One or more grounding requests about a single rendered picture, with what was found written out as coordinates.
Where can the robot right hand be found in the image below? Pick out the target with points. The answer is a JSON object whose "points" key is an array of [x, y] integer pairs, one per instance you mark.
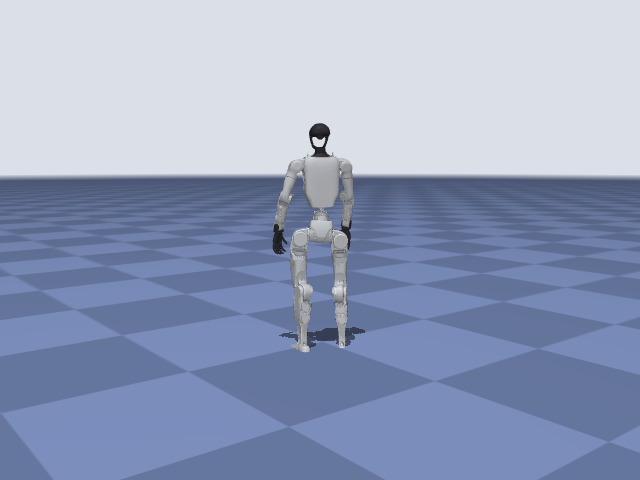
{"points": [[347, 232]]}

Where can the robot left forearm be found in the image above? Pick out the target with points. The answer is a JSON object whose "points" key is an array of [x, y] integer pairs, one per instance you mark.
{"points": [[281, 213]]}

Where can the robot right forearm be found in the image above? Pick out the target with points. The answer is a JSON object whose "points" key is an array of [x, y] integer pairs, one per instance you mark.
{"points": [[347, 212]]}

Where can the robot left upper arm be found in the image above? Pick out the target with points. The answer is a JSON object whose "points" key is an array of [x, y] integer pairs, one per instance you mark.
{"points": [[294, 167]]}

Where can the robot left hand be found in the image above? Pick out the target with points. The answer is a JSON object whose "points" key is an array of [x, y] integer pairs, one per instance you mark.
{"points": [[277, 240]]}

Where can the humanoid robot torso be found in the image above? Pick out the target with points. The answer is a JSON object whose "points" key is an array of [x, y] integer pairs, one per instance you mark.
{"points": [[321, 189]]}

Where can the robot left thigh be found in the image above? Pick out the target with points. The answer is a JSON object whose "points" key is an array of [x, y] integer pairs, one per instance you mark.
{"points": [[298, 262]]}

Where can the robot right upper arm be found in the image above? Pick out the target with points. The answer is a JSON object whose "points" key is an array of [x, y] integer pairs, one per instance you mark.
{"points": [[347, 180]]}

